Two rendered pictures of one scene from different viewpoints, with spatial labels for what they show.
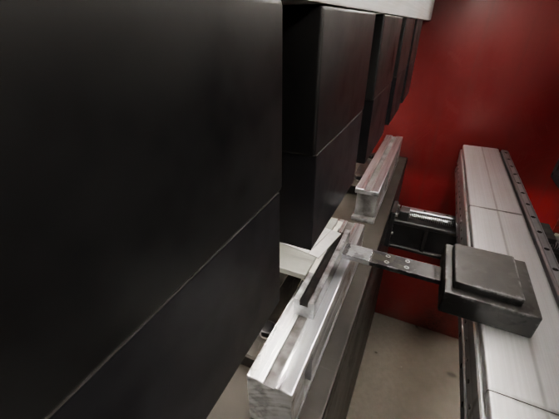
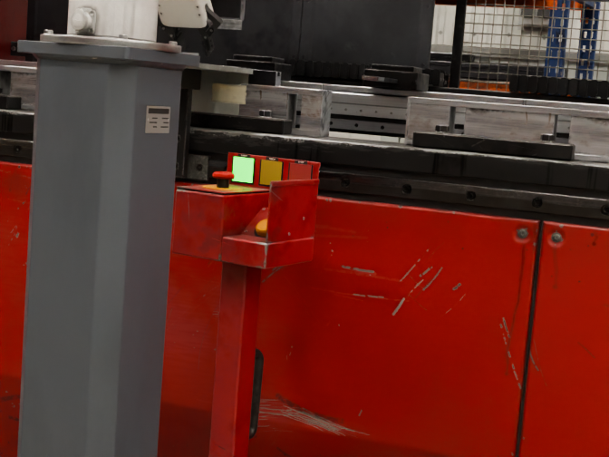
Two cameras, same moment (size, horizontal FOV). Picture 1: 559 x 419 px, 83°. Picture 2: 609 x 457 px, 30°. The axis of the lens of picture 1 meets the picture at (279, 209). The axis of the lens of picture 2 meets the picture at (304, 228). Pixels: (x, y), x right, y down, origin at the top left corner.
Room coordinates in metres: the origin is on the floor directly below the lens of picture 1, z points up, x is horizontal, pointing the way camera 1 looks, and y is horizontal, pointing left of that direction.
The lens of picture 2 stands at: (0.48, 2.32, 0.96)
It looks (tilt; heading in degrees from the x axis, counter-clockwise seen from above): 7 degrees down; 264
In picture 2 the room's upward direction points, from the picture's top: 5 degrees clockwise
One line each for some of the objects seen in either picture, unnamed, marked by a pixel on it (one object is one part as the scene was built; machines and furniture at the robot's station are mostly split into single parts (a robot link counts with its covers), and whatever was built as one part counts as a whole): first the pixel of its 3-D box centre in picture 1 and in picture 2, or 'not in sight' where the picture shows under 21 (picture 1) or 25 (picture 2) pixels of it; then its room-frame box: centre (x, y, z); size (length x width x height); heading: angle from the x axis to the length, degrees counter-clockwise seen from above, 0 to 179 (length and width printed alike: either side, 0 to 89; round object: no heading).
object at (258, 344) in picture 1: (292, 297); (219, 121); (0.43, -0.02, 0.89); 0.30 x 0.05 x 0.03; 155
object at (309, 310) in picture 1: (325, 266); (233, 75); (0.40, -0.08, 0.99); 0.20 x 0.03 x 0.03; 155
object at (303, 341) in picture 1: (319, 299); (237, 106); (0.39, -0.07, 0.92); 0.39 x 0.06 x 0.10; 155
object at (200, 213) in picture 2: not in sight; (246, 208); (0.38, 0.31, 0.75); 0.20 x 0.16 x 0.18; 144
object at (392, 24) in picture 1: (353, 85); not in sight; (0.46, -0.10, 1.26); 0.15 x 0.09 x 0.17; 155
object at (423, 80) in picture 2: not in sight; (387, 76); (0.08, -0.09, 1.01); 0.26 x 0.12 x 0.05; 65
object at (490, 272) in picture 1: (427, 267); (246, 65); (0.37, -0.23, 1.01); 0.26 x 0.12 x 0.05; 65
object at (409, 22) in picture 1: (378, 69); not in sight; (0.65, -0.19, 1.26); 0.15 x 0.09 x 0.17; 155
